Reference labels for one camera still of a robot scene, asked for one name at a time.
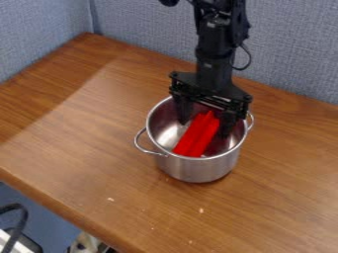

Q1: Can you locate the stainless steel pot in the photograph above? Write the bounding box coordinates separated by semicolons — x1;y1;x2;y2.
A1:
134;97;255;183

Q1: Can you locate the white object under table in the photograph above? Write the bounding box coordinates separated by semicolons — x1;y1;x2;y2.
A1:
66;232;118;253

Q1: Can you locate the red rectangular block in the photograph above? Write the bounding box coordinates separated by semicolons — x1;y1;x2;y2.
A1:
172;111;219;157

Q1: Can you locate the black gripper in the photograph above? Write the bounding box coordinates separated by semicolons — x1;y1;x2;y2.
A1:
168;50;253;138

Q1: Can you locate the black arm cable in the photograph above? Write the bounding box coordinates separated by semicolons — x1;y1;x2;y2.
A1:
231;42;254;71

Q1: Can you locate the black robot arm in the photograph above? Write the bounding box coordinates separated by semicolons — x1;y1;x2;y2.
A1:
168;0;253;137

